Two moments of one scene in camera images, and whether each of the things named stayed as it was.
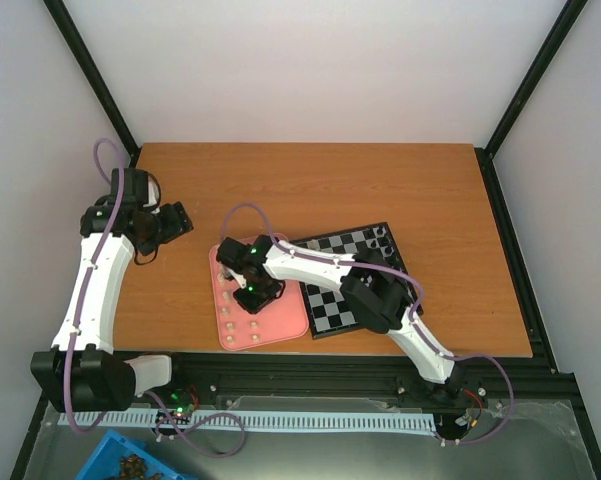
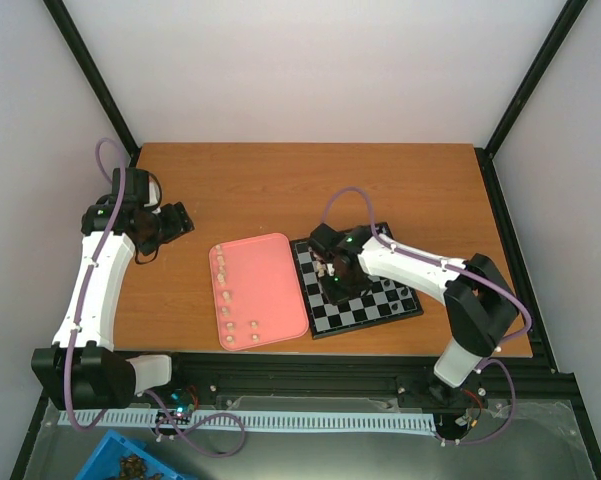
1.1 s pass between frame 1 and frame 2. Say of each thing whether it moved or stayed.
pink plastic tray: stayed
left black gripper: stayed
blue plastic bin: stayed
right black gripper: moved
